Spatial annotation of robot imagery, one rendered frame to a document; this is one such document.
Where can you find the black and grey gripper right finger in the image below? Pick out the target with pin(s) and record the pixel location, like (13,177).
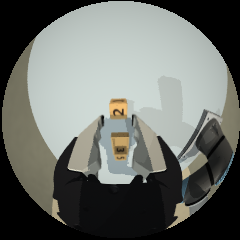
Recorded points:
(153,159)

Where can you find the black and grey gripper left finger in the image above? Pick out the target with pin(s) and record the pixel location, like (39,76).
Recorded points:
(80,158)

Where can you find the tan wooden number cube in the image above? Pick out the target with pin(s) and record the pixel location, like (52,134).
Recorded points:
(118,109)
(120,153)

